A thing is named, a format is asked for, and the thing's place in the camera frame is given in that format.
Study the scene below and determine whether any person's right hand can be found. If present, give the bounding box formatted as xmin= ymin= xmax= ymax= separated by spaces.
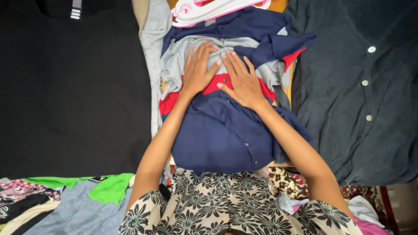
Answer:
xmin=217 ymin=50 xmax=269 ymax=111

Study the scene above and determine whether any person's left hand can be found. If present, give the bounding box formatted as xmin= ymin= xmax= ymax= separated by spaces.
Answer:
xmin=179 ymin=41 xmax=222 ymax=100

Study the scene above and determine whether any navy grey red striped shirt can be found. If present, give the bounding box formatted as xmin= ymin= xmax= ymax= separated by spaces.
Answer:
xmin=159 ymin=7 xmax=317 ymax=115

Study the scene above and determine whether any light grey garment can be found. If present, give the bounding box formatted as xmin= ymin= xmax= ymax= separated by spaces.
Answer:
xmin=140 ymin=0 xmax=173 ymax=139

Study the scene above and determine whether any navy blue button shirt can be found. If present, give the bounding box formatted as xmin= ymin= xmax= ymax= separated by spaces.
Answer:
xmin=170 ymin=91 xmax=312 ymax=176

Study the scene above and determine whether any stack of white pink hangers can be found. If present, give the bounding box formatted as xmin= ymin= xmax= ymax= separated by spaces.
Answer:
xmin=171 ymin=0 xmax=272 ymax=28

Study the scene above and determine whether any beige cloth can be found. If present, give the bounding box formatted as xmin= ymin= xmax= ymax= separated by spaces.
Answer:
xmin=131 ymin=0 xmax=150 ymax=36

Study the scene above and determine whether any dark grey button shirt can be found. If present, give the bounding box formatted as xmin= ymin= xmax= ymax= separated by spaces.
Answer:
xmin=284 ymin=0 xmax=418 ymax=186

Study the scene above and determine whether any floral red patterned cloth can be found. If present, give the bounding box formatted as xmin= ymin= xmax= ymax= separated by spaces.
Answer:
xmin=268 ymin=166 xmax=391 ymax=209

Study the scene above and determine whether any person's floral dress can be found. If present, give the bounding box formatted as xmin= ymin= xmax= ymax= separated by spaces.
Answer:
xmin=118 ymin=167 xmax=364 ymax=235

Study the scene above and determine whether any black t-shirt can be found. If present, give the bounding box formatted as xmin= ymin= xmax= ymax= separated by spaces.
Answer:
xmin=0 ymin=0 xmax=152 ymax=179

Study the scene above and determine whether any white cloth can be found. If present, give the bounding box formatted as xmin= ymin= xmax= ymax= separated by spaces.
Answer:
xmin=347 ymin=195 xmax=386 ymax=228

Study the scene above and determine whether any heap of mixed clothes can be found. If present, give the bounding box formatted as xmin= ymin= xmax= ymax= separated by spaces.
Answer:
xmin=0 ymin=173 xmax=136 ymax=235

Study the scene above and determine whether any pink cloth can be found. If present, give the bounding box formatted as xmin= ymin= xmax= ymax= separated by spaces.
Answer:
xmin=351 ymin=215 xmax=394 ymax=235

